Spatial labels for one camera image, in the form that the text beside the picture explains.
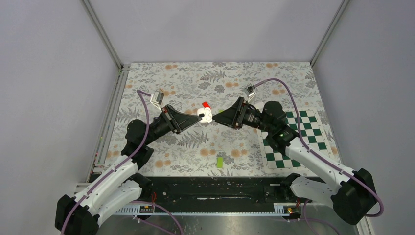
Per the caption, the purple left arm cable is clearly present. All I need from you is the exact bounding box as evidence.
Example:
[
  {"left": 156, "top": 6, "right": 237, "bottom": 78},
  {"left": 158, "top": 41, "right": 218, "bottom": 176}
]
[{"left": 60, "top": 90, "right": 185, "bottom": 235}]

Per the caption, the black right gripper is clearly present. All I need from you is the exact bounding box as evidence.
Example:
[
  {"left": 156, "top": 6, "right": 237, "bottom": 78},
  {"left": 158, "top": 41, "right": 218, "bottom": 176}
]
[{"left": 212, "top": 96, "right": 273, "bottom": 133}]

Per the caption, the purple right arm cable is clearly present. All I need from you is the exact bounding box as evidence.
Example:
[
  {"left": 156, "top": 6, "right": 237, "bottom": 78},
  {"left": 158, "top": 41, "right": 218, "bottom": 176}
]
[{"left": 253, "top": 78, "right": 385, "bottom": 235}]

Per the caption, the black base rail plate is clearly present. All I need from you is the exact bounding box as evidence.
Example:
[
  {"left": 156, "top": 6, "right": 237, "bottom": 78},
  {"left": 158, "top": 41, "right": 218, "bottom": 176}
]
[{"left": 120, "top": 176, "right": 314, "bottom": 214}]

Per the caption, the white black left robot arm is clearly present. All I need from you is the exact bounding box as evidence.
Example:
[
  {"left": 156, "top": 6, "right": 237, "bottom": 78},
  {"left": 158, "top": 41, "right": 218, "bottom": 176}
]
[{"left": 54, "top": 102, "right": 212, "bottom": 235}]

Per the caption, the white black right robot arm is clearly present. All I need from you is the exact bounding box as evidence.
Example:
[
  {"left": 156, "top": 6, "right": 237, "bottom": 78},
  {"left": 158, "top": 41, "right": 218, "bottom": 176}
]
[{"left": 212, "top": 97, "right": 384, "bottom": 225}]

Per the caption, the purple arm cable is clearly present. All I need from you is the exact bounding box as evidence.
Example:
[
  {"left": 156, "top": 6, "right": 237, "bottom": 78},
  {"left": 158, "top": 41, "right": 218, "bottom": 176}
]
[
  {"left": 60, "top": 90, "right": 185, "bottom": 235},
  {"left": 253, "top": 78, "right": 385, "bottom": 235}
]

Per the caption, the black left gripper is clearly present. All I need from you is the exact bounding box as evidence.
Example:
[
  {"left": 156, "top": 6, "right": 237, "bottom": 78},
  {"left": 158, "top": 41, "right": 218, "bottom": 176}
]
[{"left": 144, "top": 104, "right": 203, "bottom": 145}]

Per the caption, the floral patterned table mat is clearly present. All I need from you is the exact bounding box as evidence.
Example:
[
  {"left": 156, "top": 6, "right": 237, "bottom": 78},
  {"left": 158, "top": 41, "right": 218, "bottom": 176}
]
[{"left": 96, "top": 62, "right": 339, "bottom": 177}]

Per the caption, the green white checkerboard mat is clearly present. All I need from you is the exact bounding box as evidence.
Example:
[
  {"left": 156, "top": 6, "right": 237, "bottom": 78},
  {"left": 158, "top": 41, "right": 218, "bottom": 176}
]
[{"left": 257, "top": 108, "right": 335, "bottom": 174}]

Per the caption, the red toy brick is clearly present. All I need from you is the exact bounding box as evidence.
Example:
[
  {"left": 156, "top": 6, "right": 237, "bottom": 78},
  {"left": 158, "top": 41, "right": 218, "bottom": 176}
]
[{"left": 202, "top": 102, "right": 211, "bottom": 109}]

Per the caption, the white oval earbud charging case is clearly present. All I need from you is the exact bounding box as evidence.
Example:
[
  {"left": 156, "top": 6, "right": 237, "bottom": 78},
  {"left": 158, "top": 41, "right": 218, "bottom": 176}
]
[{"left": 254, "top": 102, "right": 265, "bottom": 112}]

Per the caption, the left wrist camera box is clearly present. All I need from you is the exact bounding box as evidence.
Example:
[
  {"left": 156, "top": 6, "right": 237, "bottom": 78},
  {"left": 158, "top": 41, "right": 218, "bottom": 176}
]
[{"left": 150, "top": 91, "right": 164, "bottom": 110}]

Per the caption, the green toy brick lower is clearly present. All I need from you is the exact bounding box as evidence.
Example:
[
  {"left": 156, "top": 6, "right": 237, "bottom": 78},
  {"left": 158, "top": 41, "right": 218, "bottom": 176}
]
[{"left": 216, "top": 157, "right": 224, "bottom": 169}]

